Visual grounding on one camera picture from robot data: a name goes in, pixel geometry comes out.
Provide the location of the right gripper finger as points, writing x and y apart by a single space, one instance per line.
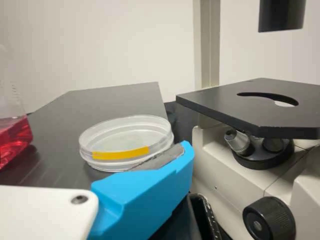
140 192

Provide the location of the petri dish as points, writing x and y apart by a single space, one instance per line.
125 140

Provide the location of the black tray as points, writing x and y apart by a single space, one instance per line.
197 220

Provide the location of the black platform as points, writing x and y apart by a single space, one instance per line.
75 120

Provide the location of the cream microscope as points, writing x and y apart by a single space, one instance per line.
250 130

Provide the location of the red liquid bottle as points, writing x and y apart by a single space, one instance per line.
12 135

